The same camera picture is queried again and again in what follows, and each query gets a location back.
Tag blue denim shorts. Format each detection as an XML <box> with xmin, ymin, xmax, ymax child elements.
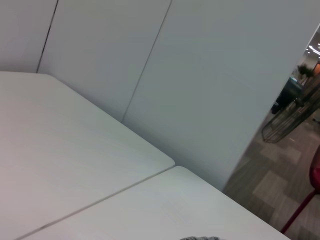
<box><xmin>178</xmin><ymin>235</ymin><xmax>222</xmax><ymax>240</ymax></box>

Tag dark teal sofa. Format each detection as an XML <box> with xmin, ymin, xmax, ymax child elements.
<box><xmin>271</xmin><ymin>76</ymin><xmax>305</xmax><ymax>115</ymax></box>

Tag green potted plant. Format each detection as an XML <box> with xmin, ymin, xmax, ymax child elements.
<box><xmin>296</xmin><ymin>63</ymin><xmax>315</xmax><ymax>86</ymax></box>

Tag red chair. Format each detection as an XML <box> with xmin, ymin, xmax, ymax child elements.
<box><xmin>279</xmin><ymin>149</ymin><xmax>320</xmax><ymax>235</ymax></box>

